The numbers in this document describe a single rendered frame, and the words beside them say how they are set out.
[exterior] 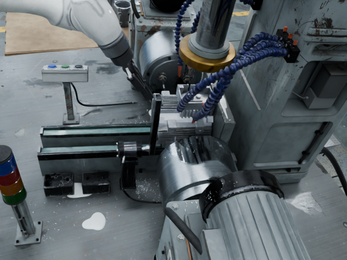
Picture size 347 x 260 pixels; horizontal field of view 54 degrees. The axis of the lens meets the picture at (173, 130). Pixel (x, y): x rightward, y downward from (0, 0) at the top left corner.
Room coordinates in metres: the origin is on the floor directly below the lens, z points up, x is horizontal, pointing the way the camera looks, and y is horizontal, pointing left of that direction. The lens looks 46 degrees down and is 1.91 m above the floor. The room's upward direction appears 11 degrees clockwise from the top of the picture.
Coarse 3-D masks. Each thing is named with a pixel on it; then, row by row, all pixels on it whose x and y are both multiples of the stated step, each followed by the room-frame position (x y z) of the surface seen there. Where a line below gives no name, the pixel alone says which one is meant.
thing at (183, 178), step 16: (176, 144) 0.68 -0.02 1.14; (192, 144) 0.68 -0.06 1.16; (208, 144) 0.69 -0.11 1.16; (224, 144) 0.72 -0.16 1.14; (160, 160) 0.66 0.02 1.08; (176, 160) 0.63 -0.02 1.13; (192, 160) 0.62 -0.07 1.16; (208, 160) 0.62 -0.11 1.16; (224, 160) 0.65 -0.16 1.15; (160, 176) 0.61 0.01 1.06; (176, 176) 0.58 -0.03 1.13; (192, 176) 0.57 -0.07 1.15; (208, 176) 0.57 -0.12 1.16; (160, 192) 0.58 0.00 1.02; (176, 192) 0.53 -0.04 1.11; (192, 192) 0.53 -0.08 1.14
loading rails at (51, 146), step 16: (48, 128) 0.84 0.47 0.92; (64, 128) 0.86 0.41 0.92; (80, 128) 0.87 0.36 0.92; (96, 128) 0.89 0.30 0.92; (112, 128) 0.90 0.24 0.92; (128, 128) 0.92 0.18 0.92; (144, 128) 0.93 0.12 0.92; (48, 144) 0.81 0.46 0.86; (64, 144) 0.82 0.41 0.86; (80, 144) 0.84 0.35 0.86; (96, 144) 0.86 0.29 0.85; (112, 144) 0.88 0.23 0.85; (144, 144) 0.85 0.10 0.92; (48, 160) 0.71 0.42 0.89; (64, 160) 0.73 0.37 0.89; (80, 160) 0.75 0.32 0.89; (96, 160) 0.76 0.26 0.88; (112, 160) 0.78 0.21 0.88; (144, 160) 0.82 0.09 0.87; (144, 176) 0.78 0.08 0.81
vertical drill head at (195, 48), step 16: (208, 0) 0.90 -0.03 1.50; (224, 0) 0.89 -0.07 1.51; (208, 16) 0.90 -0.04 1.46; (224, 16) 0.90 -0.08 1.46; (208, 32) 0.89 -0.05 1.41; (224, 32) 0.91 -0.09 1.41; (192, 48) 0.89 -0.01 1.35; (208, 48) 0.89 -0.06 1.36; (224, 48) 0.91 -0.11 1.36; (192, 64) 0.85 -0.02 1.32; (208, 64) 0.85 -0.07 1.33; (224, 64) 0.86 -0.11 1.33
